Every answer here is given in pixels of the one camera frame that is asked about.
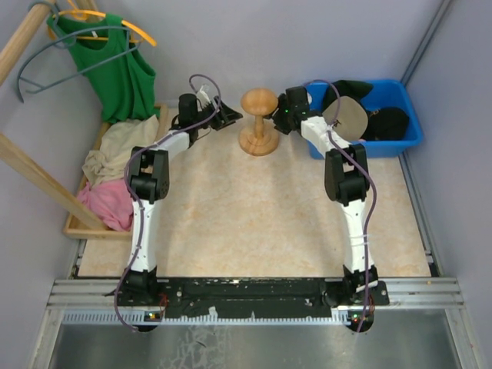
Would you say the aluminium frame rail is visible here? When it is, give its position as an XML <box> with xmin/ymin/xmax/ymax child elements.
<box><xmin>47</xmin><ymin>278</ymin><xmax>464</xmax><ymax>331</ymax></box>

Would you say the blue plastic bin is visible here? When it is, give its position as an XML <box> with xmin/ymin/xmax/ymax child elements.
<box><xmin>301</xmin><ymin>80</ymin><xmax>423</xmax><ymax>158</ymax></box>

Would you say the black baseball cap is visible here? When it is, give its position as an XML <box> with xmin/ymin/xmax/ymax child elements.
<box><xmin>361</xmin><ymin>107</ymin><xmax>410</xmax><ymax>141</ymax></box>

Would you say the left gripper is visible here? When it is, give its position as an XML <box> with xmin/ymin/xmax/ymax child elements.
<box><xmin>194</xmin><ymin>96</ymin><xmax>243</xmax><ymax>131</ymax></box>

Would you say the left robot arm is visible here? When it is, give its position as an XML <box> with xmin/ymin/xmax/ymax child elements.
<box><xmin>117</xmin><ymin>92</ymin><xmax>243</xmax><ymax>305</ymax></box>

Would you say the green tank top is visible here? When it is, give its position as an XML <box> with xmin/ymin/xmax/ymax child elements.
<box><xmin>46</xmin><ymin>13</ymin><xmax>159</xmax><ymax>124</ymax></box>

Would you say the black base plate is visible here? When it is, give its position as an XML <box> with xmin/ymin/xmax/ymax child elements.
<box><xmin>113</xmin><ymin>278</ymin><xmax>389</xmax><ymax>321</ymax></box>

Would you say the yellow hanger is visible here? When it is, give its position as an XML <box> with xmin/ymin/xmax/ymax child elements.
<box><xmin>48</xmin><ymin>0</ymin><xmax>158</xmax><ymax>48</ymax></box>

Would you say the grey-blue hanger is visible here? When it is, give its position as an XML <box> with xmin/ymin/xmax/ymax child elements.
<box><xmin>12</xmin><ymin>1</ymin><xmax>146</xmax><ymax>103</ymax></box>

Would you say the beige baseball cap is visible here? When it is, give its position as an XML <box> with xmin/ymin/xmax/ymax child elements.
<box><xmin>322</xmin><ymin>96</ymin><xmax>368</xmax><ymax>141</ymax></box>

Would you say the cream cloth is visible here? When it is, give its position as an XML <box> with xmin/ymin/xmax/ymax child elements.
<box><xmin>82</xmin><ymin>115</ymin><xmax>159</xmax><ymax>187</ymax></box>

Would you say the dark green baseball cap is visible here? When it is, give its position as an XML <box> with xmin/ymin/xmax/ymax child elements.
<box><xmin>321</xmin><ymin>80</ymin><xmax>374</xmax><ymax>111</ymax></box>

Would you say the wooden clothes rack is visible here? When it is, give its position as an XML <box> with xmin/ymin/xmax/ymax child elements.
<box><xmin>0</xmin><ymin>0</ymin><xmax>169</xmax><ymax>241</ymax></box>

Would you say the wooden hat stand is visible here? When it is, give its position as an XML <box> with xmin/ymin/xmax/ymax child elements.
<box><xmin>238</xmin><ymin>88</ymin><xmax>279</xmax><ymax>157</ymax></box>

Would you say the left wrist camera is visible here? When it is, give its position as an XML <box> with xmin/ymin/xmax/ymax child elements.
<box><xmin>196</xmin><ymin>84</ymin><xmax>211</xmax><ymax>108</ymax></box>

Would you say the pink cloth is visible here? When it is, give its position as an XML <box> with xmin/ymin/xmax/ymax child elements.
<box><xmin>77</xmin><ymin>179</ymin><xmax>133</xmax><ymax>231</ymax></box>

